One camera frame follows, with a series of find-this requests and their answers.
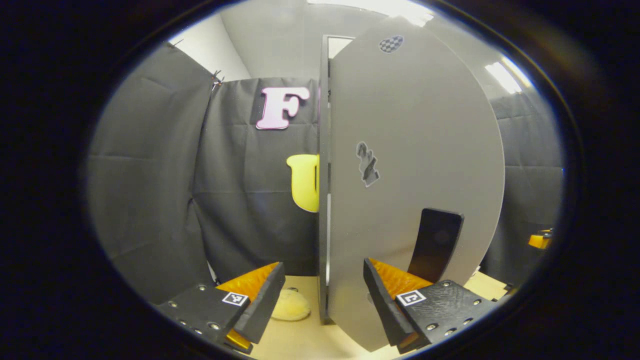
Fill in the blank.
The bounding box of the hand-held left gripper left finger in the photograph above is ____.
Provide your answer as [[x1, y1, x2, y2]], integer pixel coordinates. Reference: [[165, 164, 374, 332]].
[[156, 261, 287, 355]]

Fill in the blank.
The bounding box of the beige round object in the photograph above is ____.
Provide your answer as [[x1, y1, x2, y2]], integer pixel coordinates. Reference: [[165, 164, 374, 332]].
[[271, 287, 312, 322]]

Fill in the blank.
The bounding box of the ceiling light panel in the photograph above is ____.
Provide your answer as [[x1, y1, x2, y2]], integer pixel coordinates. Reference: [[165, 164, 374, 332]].
[[307, 0, 434, 27], [485, 60, 522, 94]]

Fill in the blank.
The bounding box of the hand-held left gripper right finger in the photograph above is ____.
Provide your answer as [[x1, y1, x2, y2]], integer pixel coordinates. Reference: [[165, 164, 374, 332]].
[[362, 257, 497, 355]]

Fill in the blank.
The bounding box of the white and grey cabinet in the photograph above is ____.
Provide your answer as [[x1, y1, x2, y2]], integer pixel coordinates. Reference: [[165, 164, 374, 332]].
[[316, 34, 332, 325]]

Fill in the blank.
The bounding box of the black backdrop cloth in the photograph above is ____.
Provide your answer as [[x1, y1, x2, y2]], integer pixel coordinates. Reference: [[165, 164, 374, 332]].
[[192, 77, 321, 281]]

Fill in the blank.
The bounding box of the white cabinet door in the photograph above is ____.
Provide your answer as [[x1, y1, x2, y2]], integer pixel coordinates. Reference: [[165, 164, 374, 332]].
[[327, 15, 506, 352]]

